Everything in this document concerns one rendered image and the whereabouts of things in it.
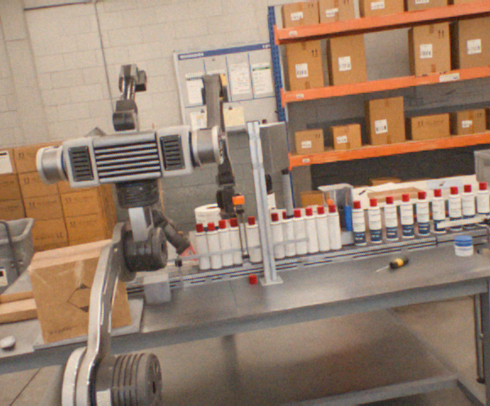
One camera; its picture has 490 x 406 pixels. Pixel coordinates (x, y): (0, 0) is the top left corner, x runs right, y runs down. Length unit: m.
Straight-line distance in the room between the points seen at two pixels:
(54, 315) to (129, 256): 0.36
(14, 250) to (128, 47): 3.41
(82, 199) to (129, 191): 3.92
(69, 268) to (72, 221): 3.80
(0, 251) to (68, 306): 2.46
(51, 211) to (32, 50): 2.34
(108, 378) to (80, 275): 0.59
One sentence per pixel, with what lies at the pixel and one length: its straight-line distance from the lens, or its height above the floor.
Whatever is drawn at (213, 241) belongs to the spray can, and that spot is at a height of 1.01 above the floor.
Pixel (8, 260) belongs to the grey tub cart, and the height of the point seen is 0.62.
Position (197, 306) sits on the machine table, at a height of 0.83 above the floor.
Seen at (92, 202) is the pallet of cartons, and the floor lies 0.76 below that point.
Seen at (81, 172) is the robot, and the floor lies 1.42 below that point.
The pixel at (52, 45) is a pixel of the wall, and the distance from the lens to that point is 7.22.
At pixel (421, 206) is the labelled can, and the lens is 2.53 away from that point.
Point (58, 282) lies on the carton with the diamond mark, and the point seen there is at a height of 1.06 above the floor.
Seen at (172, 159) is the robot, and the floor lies 1.43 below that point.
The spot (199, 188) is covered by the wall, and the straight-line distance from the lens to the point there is 6.87.
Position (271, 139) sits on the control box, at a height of 1.42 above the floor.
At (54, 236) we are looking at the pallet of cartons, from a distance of 5.80.
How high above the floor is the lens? 1.58
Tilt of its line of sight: 11 degrees down
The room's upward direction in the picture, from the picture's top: 7 degrees counter-clockwise
